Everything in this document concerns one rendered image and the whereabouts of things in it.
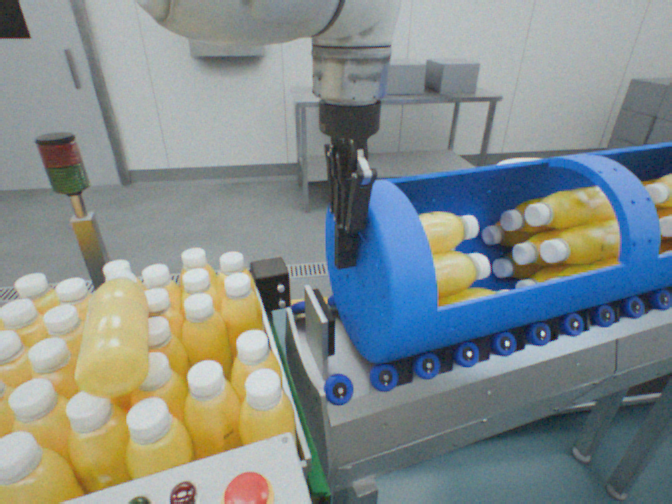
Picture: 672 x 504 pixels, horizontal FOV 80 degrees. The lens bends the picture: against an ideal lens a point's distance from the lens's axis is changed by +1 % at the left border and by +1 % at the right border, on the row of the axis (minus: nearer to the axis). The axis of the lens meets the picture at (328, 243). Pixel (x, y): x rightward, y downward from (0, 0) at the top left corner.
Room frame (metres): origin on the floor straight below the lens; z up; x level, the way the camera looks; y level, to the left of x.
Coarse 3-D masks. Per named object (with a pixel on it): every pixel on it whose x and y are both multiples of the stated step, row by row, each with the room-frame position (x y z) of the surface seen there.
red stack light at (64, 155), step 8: (64, 144) 0.70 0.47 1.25; (72, 144) 0.72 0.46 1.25; (40, 152) 0.70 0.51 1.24; (48, 152) 0.69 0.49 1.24; (56, 152) 0.69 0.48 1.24; (64, 152) 0.70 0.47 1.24; (72, 152) 0.71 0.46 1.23; (48, 160) 0.69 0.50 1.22; (56, 160) 0.69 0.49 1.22; (64, 160) 0.70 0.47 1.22; (72, 160) 0.71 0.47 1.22; (80, 160) 0.72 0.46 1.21
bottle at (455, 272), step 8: (440, 256) 0.52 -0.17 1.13; (448, 256) 0.52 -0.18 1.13; (456, 256) 0.52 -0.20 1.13; (464, 256) 0.52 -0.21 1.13; (472, 256) 0.54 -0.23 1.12; (440, 264) 0.50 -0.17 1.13; (448, 264) 0.50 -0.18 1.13; (456, 264) 0.50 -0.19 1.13; (464, 264) 0.51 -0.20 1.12; (472, 264) 0.51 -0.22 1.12; (440, 272) 0.49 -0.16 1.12; (448, 272) 0.49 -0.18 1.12; (456, 272) 0.49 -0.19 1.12; (464, 272) 0.50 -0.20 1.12; (472, 272) 0.50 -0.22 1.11; (440, 280) 0.48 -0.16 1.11; (448, 280) 0.48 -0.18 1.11; (456, 280) 0.49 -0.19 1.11; (464, 280) 0.49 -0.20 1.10; (472, 280) 0.50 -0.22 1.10; (440, 288) 0.48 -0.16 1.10; (448, 288) 0.48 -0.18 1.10; (456, 288) 0.49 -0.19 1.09; (464, 288) 0.49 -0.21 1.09; (440, 296) 0.48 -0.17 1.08; (448, 296) 0.49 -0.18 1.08
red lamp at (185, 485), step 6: (186, 480) 0.19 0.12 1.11; (174, 486) 0.19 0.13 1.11; (180, 486) 0.19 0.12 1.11; (186, 486) 0.19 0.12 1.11; (192, 486) 0.19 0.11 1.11; (174, 492) 0.18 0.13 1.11; (180, 492) 0.18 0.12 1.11; (186, 492) 0.18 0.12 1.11; (192, 492) 0.18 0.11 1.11; (174, 498) 0.18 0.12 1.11; (180, 498) 0.18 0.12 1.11; (186, 498) 0.18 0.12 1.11; (192, 498) 0.18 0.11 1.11
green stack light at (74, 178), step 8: (48, 168) 0.69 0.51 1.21; (56, 168) 0.69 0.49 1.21; (64, 168) 0.70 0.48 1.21; (72, 168) 0.70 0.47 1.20; (80, 168) 0.72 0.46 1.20; (48, 176) 0.70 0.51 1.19; (56, 176) 0.69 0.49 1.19; (64, 176) 0.69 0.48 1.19; (72, 176) 0.70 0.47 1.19; (80, 176) 0.71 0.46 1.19; (56, 184) 0.69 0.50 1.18; (64, 184) 0.69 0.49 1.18; (72, 184) 0.70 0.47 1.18; (80, 184) 0.71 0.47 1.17; (88, 184) 0.72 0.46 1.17; (56, 192) 0.69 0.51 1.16; (64, 192) 0.69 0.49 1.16; (72, 192) 0.70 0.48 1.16
